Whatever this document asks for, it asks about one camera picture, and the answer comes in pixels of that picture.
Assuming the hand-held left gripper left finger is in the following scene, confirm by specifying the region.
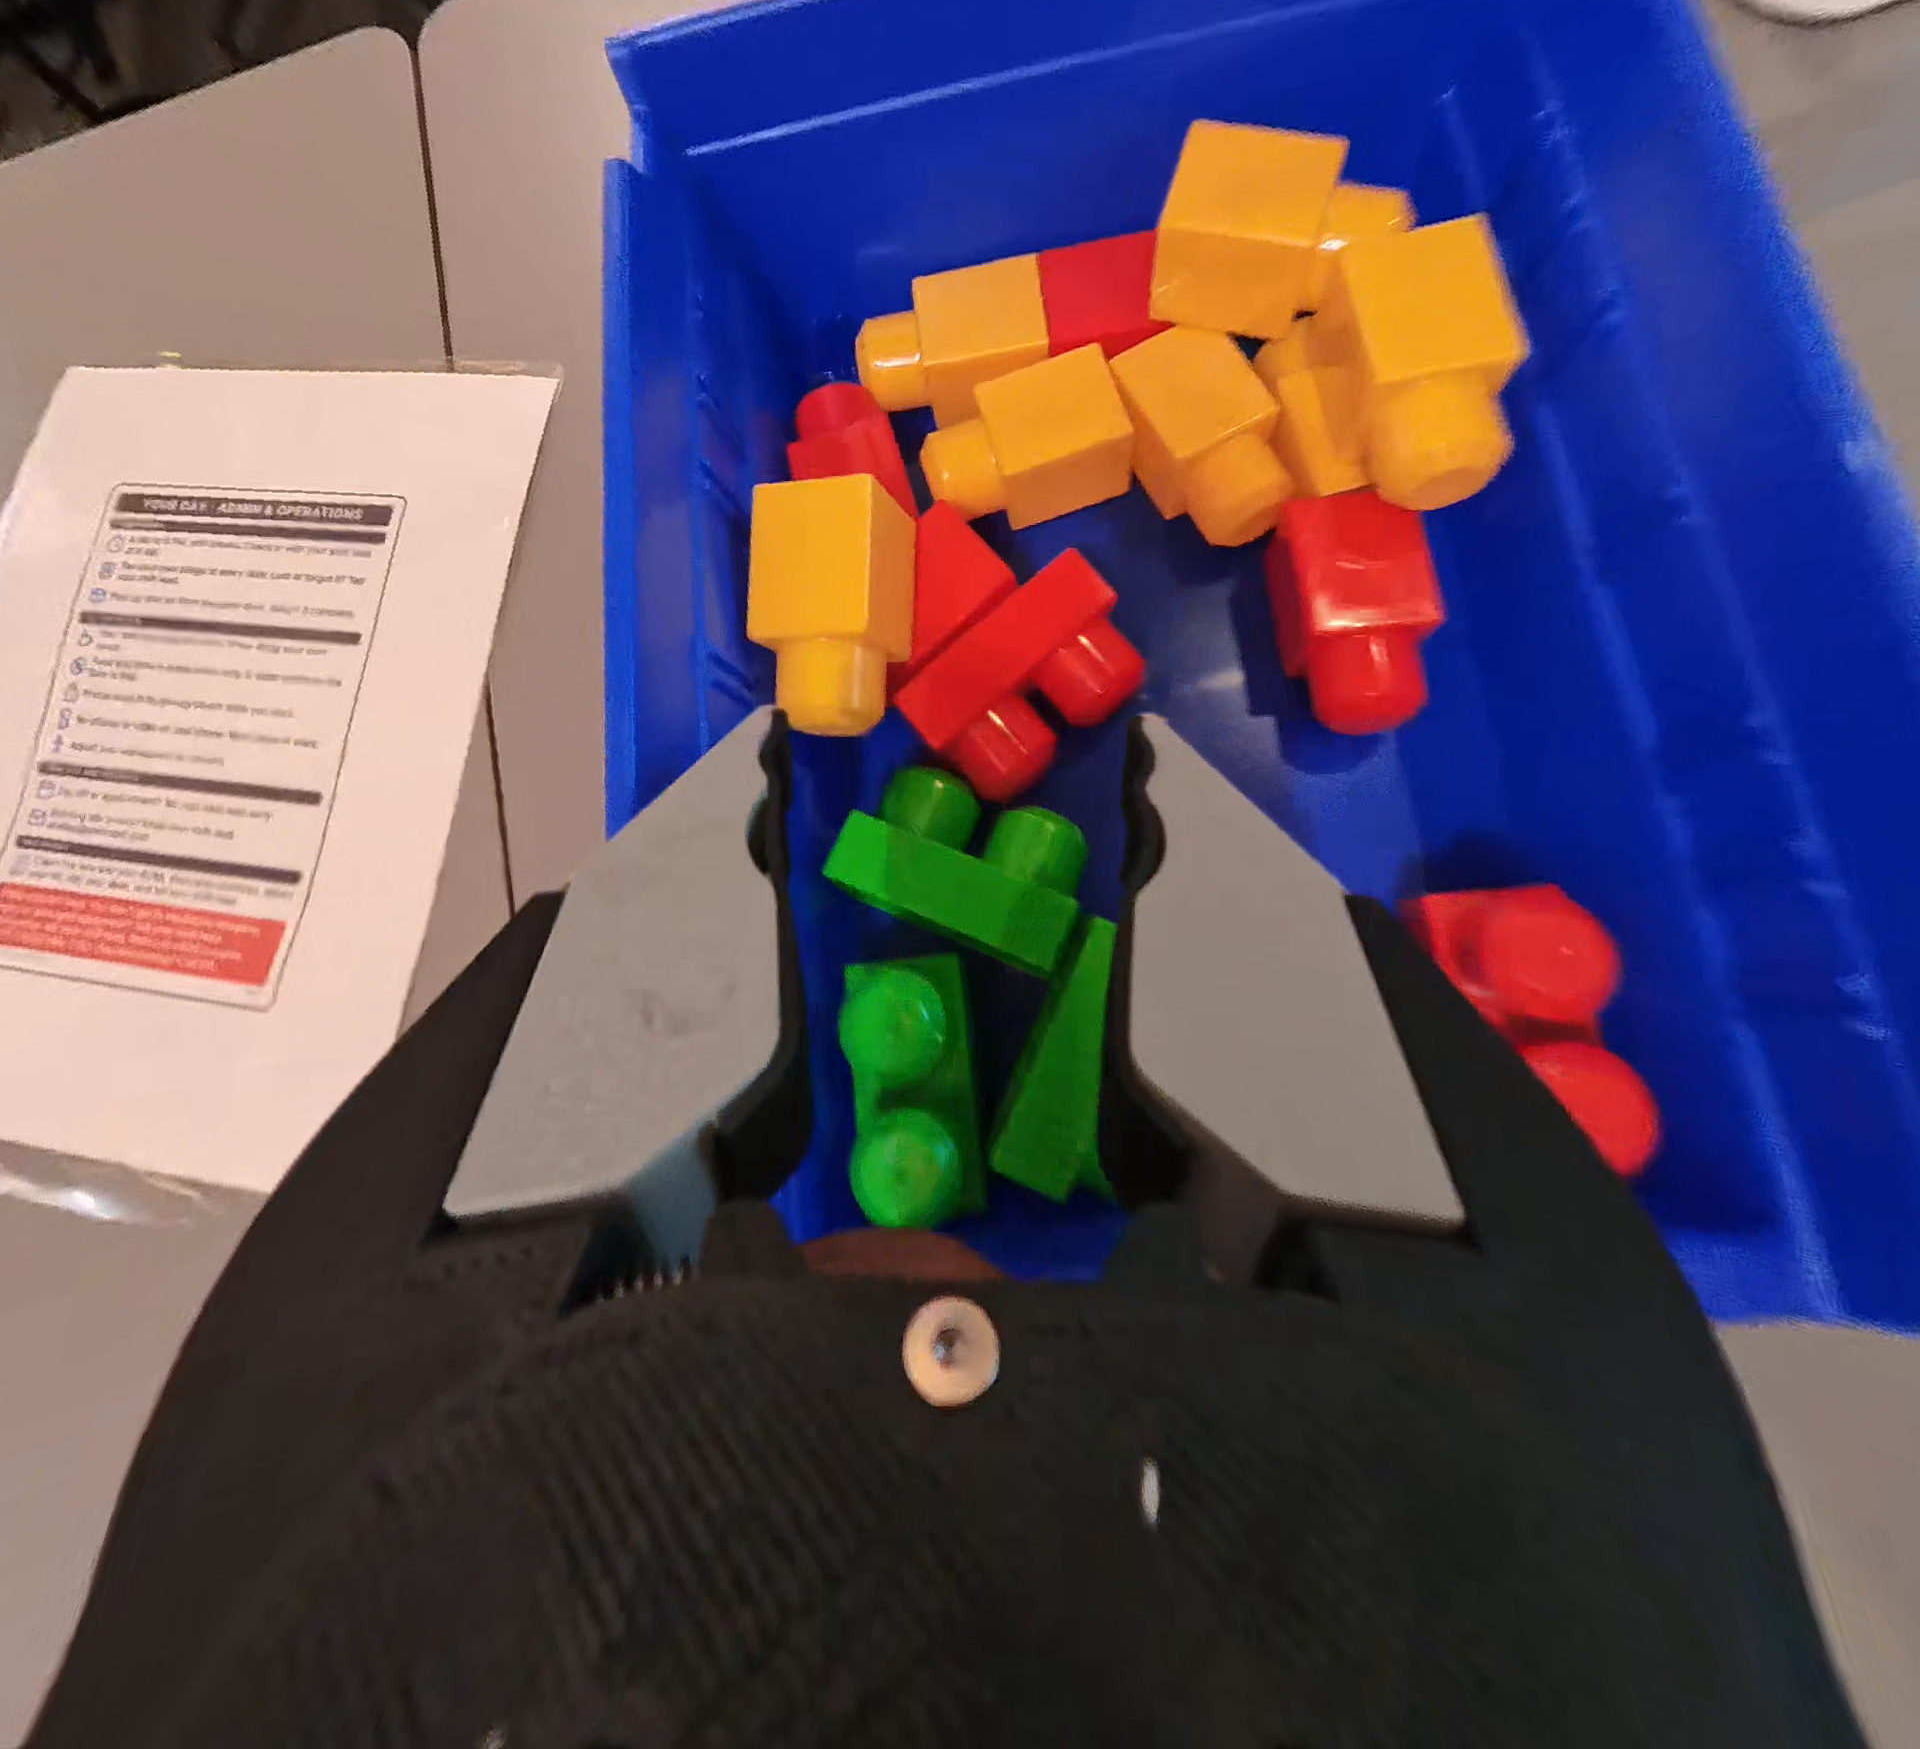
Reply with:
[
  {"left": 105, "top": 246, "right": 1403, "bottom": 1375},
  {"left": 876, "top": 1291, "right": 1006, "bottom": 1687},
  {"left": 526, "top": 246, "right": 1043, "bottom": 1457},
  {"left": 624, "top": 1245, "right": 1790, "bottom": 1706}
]
[{"left": 441, "top": 708, "right": 819, "bottom": 1230}]

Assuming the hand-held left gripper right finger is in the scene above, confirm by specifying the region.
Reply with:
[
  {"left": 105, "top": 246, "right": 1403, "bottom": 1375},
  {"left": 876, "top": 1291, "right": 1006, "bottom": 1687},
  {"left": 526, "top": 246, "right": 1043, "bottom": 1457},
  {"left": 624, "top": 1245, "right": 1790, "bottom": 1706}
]
[{"left": 1098, "top": 712, "right": 1467, "bottom": 1280}]

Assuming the blue plastic bin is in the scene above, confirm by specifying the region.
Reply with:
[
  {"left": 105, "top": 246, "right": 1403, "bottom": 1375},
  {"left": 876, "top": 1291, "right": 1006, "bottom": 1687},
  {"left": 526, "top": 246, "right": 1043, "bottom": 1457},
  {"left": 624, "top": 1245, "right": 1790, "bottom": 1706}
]
[{"left": 599, "top": 0, "right": 1920, "bottom": 1326}]

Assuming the green building block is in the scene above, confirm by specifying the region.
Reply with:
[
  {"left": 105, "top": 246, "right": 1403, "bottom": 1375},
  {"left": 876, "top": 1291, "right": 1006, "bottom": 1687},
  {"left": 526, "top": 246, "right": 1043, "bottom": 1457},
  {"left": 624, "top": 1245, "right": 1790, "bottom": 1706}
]
[{"left": 982, "top": 912, "right": 1123, "bottom": 1202}]

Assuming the red two-stud block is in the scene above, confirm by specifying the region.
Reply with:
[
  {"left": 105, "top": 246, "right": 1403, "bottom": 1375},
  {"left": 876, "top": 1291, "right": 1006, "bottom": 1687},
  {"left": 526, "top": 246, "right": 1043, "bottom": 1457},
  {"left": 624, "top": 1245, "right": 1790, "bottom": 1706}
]
[{"left": 1398, "top": 880, "right": 1665, "bottom": 1179}]

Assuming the green two-stud block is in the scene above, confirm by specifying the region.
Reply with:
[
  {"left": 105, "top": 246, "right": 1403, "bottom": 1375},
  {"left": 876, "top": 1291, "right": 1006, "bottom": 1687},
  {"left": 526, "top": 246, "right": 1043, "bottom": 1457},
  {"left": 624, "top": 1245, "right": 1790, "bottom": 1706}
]
[
  {"left": 825, "top": 762, "right": 1090, "bottom": 977},
  {"left": 837, "top": 952, "right": 992, "bottom": 1230}
]

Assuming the red single-stud block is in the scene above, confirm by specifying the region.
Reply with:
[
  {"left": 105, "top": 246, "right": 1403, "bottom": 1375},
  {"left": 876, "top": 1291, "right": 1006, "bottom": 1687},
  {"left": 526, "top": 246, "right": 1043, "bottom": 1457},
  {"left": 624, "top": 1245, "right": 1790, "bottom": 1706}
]
[
  {"left": 786, "top": 384, "right": 916, "bottom": 517},
  {"left": 1262, "top": 486, "right": 1450, "bottom": 734}
]

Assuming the red building block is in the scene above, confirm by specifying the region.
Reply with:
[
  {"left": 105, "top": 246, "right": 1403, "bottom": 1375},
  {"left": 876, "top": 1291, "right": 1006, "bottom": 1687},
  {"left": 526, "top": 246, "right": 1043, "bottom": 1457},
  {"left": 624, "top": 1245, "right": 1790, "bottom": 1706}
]
[
  {"left": 1035, "top": 231, "right": 1170, "bottom": 359},
  {"left": 893, "top": 550, "right": 1153, "bottom": 805},
  {"left": 908, "top": 504, "right": 1023, "bottom": 671}
]

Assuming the white printed paper sheet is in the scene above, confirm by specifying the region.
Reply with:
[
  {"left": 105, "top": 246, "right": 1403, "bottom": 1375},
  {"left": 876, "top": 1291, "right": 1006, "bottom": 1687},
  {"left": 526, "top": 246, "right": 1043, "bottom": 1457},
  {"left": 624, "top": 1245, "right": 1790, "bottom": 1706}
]
[{"left": 0, "top": 367, "right": 562, "bottom": 1202}]

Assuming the pile of orange blocks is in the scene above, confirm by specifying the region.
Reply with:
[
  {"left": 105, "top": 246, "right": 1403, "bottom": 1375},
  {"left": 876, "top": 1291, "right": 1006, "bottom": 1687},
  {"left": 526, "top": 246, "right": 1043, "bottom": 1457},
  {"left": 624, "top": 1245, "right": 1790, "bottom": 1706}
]
[{"left": 744, "top": 115, "right": 1531, "bottom": 743}]

